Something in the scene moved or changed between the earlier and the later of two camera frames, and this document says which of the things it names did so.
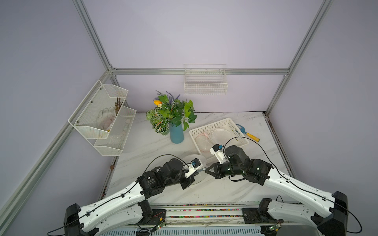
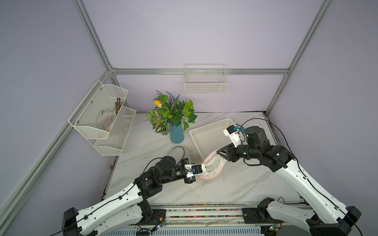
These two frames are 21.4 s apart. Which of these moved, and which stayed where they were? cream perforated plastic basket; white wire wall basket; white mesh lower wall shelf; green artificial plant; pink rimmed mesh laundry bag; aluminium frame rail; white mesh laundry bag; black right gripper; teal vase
Moved: pink rimmed mesh laundry bag; black right gripper; white mesh laundry bag
Stayed: cream perforated plastic basket; white wire wall basket; white mesh lower wall shelf; aluminium frame rail; green artificial plant; teal vase
